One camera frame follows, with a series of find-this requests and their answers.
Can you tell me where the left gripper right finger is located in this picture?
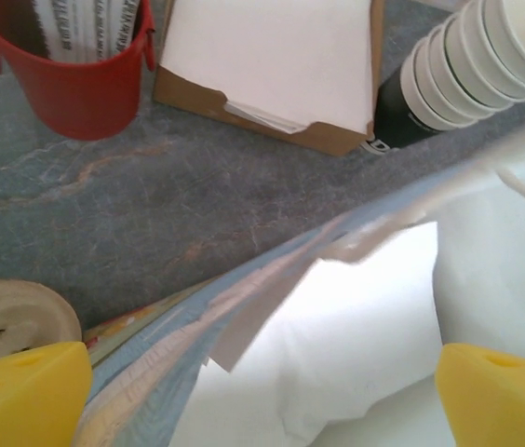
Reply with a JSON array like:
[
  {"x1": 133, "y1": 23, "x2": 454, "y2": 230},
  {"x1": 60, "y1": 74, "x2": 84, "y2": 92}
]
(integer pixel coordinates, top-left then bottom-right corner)
[{"x1": 434, "y1": 343, "x2": 525, "y2": 447}]

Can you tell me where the paper-wrapped straw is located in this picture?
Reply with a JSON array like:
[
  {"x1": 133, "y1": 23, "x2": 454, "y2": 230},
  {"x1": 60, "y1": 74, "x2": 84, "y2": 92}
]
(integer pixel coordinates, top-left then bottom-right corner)
[
  {"x1": 74, "y1": 0, "x2": 124, "y2": 64},
  {"x1": 113, "y1": 0, "x2": 146, "y2": 55},
  {"x1": 29, "y1": 0, "x2": 82, "y2": 61}
]

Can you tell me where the red plastic cup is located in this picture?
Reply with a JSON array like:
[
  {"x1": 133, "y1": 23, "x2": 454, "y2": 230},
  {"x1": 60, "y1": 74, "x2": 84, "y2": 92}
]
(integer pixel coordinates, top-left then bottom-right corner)
[{"x1": 0, "y1": 0, "x2": 157, "y2": 142}]

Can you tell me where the white paper napkin stack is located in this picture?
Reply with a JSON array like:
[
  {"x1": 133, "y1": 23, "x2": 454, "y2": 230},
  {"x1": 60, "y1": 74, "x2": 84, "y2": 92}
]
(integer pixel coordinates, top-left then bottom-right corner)
[{"x1": 157, "y1": 0, "x2": 375, "y2": 136}]

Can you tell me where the brown pulp cup carrier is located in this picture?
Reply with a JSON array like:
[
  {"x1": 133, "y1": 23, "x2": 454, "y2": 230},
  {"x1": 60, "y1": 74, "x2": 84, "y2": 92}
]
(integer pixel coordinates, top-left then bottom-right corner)
[{"x1": 0, "y1": 277, "x2": 84, "y2": 369}]

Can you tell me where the stack of white paper cups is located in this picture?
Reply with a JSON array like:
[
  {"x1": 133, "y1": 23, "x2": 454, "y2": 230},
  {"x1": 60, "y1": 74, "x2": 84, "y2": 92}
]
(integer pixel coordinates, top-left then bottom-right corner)
[{"x1": 371, "y1": 36, "x2": 496, "y2": 155}]

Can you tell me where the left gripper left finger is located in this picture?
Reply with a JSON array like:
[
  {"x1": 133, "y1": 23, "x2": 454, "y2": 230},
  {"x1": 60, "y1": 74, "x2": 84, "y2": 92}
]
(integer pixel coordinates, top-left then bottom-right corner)
[{"x1": 0, "y1": 341, "x2": 94, "y2": 447}]

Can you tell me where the printed paper carry bag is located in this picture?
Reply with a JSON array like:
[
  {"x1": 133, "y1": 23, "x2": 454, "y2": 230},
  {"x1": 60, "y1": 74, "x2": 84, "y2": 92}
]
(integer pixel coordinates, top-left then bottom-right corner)
[{"x1": 74, "y1": 104, "x2": 525, "y2": 447}]

